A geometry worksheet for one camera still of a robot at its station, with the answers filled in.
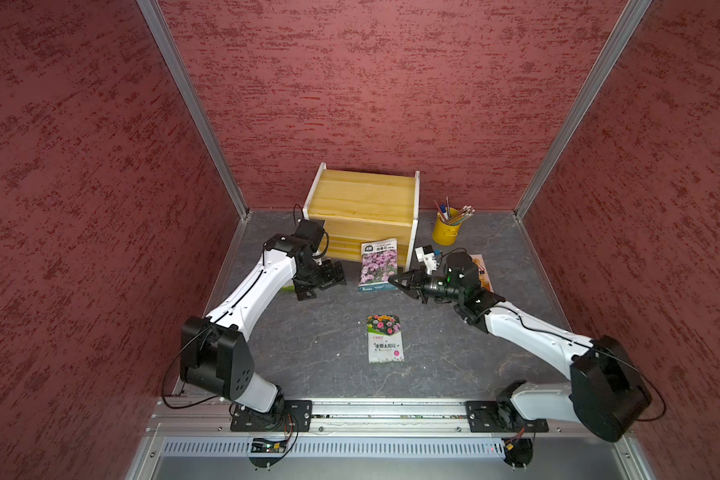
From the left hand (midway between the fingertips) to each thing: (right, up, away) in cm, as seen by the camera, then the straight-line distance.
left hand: (331, 293), depth 81 cm
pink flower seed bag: (+13, +9, +1) cm, 16 cm away
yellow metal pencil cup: (+38, +17, +26) cm, 49 cm away
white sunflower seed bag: (+15, -15, +7) cm, 22 cm away
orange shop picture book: (+51, +3, +23) cm, 56 cm away
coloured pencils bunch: (+38, +25, +26) cm, 53 cm away
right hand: (+15, +2, -5) cm, 16 cm away
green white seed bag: (-10, +2, -7) cm, 13 cm away
